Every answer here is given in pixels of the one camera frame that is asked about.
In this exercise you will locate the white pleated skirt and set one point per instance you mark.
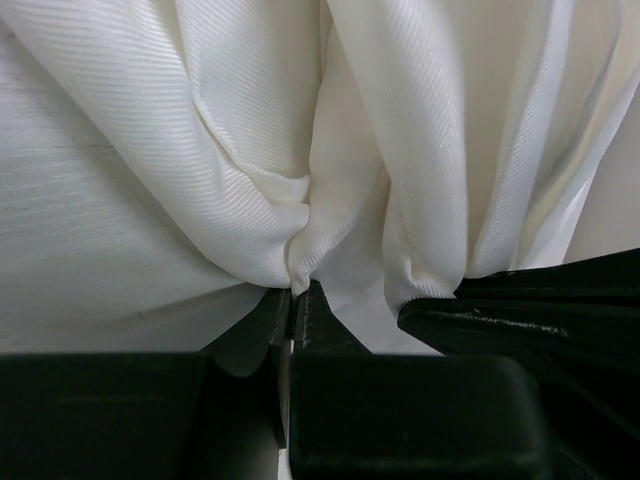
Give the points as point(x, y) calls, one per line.
point(163, 162)

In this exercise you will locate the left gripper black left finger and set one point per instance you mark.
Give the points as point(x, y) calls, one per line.
point(257, 340)

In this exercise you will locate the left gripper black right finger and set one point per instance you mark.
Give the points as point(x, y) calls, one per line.
point(317, 331)

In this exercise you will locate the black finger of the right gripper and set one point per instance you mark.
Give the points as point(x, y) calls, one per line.
point(575, 328)

